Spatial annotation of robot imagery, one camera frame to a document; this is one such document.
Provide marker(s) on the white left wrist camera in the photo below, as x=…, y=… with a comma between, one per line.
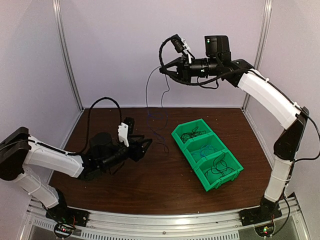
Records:
x=123, y=130

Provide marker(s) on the left aluminium corner post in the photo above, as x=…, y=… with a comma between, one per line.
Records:
x=56, y=4

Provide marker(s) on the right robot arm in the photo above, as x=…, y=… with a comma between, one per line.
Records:
x=241, y=74

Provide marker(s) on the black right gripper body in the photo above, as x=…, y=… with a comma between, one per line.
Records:
x=211, y=66

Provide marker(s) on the aluminium corner post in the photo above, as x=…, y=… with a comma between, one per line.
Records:
x=264, y=30
x=56, y=4

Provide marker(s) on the front aluminium rail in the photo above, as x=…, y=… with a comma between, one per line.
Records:
x=221, y=225

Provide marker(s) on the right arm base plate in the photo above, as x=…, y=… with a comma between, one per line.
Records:
x=262, y=218

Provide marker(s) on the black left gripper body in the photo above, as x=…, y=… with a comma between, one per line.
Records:
x=112, y=161

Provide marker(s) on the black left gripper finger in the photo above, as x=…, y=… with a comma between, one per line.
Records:
x=144, y=144
x=133, y=138

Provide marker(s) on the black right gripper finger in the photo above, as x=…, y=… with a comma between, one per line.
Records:
x=172, y=74
x=173, y=63

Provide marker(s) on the green three-compartment bin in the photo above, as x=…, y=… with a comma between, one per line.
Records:
x=210, y=159

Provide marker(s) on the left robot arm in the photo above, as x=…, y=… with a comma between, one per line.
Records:
x=20, y=150

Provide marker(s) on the right aluminium corner post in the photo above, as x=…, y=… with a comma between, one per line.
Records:
x=264, y=30

